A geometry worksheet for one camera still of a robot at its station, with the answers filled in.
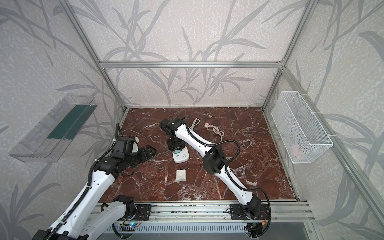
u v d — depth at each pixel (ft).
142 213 2.37
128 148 1.97
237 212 2.41
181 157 2.98
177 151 2.92
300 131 2.06
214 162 2.00
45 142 2.09
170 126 2.18
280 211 2.48
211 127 3.53
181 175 2.75
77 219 1.33
